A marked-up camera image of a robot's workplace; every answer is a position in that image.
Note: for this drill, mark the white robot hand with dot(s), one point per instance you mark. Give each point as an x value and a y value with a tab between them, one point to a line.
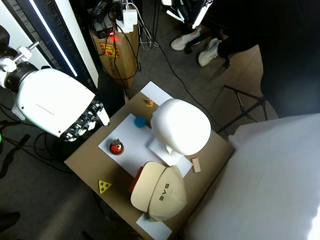
52	100

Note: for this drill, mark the beige baseball cap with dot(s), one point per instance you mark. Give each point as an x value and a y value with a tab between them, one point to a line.
162	190

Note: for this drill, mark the white mannequin head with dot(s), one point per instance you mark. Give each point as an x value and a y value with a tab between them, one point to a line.
182	122

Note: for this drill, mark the white panel with light strip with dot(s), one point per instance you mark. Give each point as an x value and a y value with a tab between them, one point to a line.
57	35

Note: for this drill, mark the brown cardboard box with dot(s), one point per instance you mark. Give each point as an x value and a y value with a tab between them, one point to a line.
120	57

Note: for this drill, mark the red bird toy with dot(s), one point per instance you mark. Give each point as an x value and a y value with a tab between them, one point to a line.
116	148

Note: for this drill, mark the large white paper sheet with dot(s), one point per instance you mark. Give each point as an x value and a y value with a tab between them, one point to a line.
130	142

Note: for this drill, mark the blue cylinder block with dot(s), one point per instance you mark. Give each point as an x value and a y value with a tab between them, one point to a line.
140	122

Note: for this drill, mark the yellow triangle with holes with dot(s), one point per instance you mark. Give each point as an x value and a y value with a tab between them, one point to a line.
103	187

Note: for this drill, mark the white power strip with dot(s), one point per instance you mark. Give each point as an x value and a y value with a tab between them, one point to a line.
125	28

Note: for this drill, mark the small white paper sheet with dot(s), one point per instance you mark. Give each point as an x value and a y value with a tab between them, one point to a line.
156	93
153	228

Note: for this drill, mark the black power supply unit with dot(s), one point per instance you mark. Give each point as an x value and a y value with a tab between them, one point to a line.
102	8

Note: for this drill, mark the white power adapter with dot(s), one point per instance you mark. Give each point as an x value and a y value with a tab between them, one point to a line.
130	17

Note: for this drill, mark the red rectangular block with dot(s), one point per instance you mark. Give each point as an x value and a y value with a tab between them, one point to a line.
135	181

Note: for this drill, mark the person's white shoe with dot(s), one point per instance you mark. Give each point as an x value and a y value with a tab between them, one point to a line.
208	52
185	40

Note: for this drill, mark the plain wooden block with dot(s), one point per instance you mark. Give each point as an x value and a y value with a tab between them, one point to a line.
196	165

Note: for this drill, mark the black chair base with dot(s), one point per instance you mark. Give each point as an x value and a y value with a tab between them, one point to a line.
200	37

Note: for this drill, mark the black tripod stand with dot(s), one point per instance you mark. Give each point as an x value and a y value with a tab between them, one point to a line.
246	107

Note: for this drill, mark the white backdrop cloth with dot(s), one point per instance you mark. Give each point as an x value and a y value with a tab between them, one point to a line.
262	180

